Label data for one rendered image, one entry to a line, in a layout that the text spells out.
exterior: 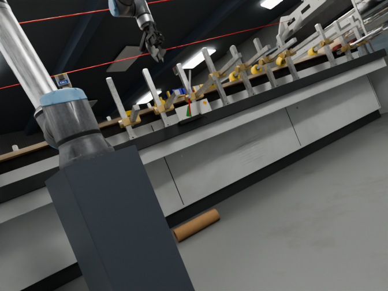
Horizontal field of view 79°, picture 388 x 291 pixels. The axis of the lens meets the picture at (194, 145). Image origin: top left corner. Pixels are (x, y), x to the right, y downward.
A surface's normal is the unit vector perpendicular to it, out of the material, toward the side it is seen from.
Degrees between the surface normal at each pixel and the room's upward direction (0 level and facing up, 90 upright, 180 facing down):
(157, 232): 90
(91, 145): 70
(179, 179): 90
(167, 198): 90
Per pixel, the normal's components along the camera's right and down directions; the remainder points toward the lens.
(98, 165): 0.66, -0.27
